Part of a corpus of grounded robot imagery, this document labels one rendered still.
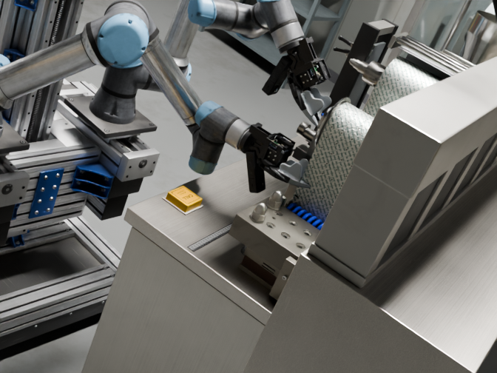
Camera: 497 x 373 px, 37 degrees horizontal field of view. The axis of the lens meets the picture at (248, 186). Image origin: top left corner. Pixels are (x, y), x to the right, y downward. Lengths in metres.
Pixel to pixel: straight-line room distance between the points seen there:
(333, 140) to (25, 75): 0.77
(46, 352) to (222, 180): 0.96
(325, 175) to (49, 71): 0.72
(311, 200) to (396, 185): 1.03
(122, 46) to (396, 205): 1.09
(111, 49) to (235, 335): 0.75
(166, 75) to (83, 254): 1.03
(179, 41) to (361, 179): 1.55
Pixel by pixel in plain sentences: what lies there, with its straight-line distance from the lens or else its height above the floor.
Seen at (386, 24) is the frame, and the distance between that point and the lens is 2.21.
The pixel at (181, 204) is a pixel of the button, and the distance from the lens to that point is 1.95.
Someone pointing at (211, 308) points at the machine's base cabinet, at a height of 0.80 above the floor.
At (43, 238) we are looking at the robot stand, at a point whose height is 0.23.
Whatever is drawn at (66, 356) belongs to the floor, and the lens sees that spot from 2.76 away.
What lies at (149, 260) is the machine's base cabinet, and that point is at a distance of 1.91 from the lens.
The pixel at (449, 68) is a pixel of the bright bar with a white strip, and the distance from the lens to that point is 2.02.
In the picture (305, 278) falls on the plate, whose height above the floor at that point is 1.41.
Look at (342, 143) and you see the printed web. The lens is 1.82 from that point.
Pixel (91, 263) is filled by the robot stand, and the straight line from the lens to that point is 2.83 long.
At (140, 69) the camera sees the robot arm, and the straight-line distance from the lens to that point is 2.40.
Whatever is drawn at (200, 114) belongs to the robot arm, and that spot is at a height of 1.12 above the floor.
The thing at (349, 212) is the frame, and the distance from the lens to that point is 0.91.
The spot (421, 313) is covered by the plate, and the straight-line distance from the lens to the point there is 0.96.
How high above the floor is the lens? 1.93
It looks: 28 degrees down
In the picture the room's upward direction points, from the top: 23 degrees clockwise
